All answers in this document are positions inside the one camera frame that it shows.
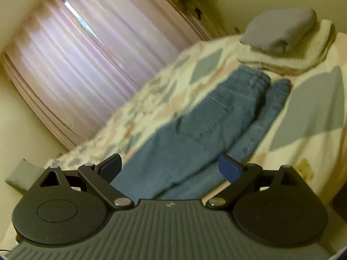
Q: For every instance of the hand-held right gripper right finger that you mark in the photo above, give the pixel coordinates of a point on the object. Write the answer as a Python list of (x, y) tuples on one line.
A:
[(229, 170)]

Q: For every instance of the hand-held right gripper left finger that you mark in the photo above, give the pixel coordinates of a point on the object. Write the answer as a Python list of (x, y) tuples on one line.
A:
[(111, 168)]

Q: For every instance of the blue fuzzy cloth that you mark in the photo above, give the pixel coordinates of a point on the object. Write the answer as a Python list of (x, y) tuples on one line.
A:
[(189, 140)]

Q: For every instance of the pale green box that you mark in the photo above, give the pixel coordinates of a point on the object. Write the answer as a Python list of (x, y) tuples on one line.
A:
[(21, 174)]

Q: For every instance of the patchwork teddy bear quilt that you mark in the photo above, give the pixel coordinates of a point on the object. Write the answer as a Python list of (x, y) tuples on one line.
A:
[(311, 108)]

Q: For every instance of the pink sheer curtain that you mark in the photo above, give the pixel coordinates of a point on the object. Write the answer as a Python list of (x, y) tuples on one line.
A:
[(95, 59)]

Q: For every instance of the cream folded blanket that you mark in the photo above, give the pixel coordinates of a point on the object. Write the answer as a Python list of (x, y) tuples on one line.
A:
[(311, 57)]

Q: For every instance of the grey folded cloth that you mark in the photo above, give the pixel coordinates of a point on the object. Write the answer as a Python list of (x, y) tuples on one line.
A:
[(279, 29)]

